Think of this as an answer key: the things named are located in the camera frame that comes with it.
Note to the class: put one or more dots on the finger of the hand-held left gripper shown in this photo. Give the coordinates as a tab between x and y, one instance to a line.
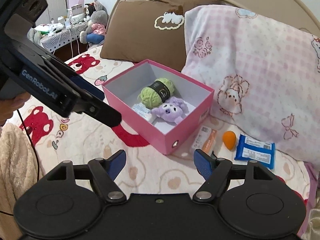
105	115
87	87

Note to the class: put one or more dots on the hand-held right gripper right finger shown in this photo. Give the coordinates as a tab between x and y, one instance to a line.
202	162

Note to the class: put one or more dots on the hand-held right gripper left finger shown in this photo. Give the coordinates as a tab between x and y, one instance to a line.
117	160

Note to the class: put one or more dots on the orange and white carton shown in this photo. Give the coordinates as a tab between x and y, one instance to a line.
205	140

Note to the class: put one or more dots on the orange makeup sponge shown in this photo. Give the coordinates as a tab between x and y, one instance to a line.
229	140

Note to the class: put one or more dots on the small white tissue packet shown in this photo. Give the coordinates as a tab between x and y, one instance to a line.
141	110

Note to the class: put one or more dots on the pink cardboard box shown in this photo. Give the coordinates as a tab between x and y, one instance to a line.
150	137

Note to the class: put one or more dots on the green yarn ball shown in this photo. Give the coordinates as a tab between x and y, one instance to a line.
150	93

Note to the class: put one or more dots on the blue wet wipes packet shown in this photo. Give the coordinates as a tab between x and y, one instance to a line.
252	152

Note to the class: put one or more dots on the purple plush toy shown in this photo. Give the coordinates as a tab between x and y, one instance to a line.
167	112

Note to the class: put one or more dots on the person's left forearm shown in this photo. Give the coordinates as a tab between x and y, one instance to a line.
13	167

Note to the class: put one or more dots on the person's left hand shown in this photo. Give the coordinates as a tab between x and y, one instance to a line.
10	106

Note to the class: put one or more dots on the table with patterned cloth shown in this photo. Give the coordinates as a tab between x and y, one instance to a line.
57	38

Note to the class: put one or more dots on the white and green packet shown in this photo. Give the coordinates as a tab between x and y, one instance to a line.
47	28

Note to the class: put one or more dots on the brown pillow with cloud embroidery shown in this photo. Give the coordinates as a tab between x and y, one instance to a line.
130	35

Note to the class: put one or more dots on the white cabinet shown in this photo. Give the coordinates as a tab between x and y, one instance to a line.
55	0

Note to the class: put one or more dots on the grey plush cat toy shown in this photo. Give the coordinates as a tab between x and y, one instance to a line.
98	15

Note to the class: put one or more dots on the white appliance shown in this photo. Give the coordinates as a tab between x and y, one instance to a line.
76	9

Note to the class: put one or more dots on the black and white plush toy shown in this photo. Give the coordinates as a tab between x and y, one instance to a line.
89	10

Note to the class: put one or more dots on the purple cloth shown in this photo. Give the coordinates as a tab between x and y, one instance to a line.
311	180

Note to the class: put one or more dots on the pink checked printed blanket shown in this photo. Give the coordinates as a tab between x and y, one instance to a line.
262	67

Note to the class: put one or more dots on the golden satin cloth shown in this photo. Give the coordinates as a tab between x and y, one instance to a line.
315	225

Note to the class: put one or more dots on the plain brown pillow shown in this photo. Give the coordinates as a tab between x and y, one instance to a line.
195	0

